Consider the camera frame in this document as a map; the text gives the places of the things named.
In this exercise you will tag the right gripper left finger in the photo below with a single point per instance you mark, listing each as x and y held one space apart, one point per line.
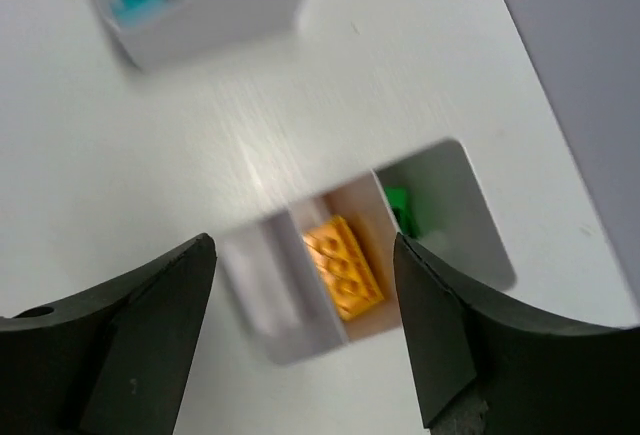
112 359

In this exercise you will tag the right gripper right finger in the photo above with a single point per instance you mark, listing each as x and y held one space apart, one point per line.
486 363

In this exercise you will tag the yellow orange teal lego stack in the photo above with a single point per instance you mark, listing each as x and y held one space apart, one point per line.
342 266

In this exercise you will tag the dark green lego brick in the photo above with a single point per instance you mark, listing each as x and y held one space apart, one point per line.
399 201

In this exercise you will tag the right white divided container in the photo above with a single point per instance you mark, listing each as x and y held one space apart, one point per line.
278 292

